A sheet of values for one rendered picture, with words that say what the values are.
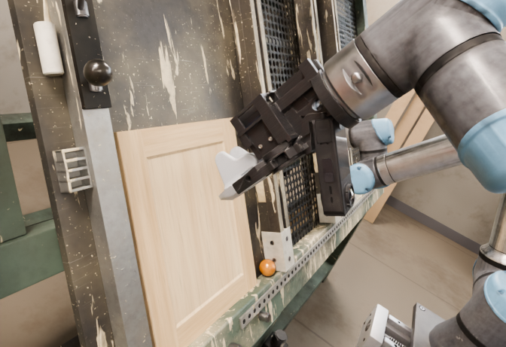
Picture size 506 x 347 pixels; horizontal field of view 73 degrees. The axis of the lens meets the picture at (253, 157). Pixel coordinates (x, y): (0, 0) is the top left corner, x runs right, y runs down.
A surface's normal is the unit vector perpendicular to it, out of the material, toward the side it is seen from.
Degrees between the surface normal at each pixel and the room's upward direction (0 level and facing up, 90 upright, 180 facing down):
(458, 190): 90
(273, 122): 90
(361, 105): 108
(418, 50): 101
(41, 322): 0
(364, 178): 90
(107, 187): 57
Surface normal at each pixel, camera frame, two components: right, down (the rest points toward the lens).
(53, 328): 0.35, -0.85
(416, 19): -0.64, -0.11
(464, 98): -0.78, 0.00
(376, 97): 0.01, 0.70
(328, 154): -0.48, 0.21
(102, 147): 0.83, -0.05
